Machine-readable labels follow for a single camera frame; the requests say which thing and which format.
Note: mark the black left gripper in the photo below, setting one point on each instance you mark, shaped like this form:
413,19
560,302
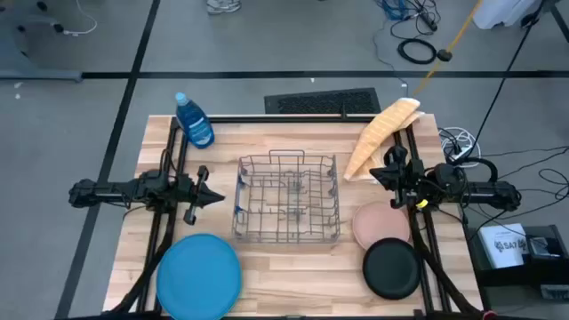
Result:
193,195

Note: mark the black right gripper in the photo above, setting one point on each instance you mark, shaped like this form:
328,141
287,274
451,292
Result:
409,180

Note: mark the pink plastic plate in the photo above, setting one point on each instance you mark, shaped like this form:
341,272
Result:
378,222

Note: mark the blue plastic plate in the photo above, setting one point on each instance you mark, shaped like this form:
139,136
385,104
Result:
198,276

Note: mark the black plastic plate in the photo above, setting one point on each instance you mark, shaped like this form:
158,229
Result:
391,269

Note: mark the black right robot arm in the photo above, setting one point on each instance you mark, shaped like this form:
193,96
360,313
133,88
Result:
484,193

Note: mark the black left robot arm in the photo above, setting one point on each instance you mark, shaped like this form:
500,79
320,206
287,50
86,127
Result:
111,192

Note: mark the yellow checked dish towel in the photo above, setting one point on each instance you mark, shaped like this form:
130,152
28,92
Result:
378,133

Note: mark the blue dish soap bottle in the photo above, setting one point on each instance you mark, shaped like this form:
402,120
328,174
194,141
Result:
194,122

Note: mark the black floor vent grille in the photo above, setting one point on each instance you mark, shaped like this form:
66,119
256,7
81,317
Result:
322,101

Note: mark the white printed booklet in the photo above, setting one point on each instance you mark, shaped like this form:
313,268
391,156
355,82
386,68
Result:
504,246

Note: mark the black power strip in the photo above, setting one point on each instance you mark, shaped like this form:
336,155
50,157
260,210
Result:
429,21

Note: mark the black storage box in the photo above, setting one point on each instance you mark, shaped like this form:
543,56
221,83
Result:
520,273

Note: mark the grey device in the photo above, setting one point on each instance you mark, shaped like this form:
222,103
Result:
542,247

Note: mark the person's shoe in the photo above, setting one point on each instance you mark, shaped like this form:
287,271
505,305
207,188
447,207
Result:
223,6

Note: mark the white bag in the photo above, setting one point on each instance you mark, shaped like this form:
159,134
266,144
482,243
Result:
502,13

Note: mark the grey furniture base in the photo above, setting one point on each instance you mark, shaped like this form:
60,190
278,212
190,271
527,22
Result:
26,62

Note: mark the black metal table frame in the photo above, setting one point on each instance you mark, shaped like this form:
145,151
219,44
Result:
175,146

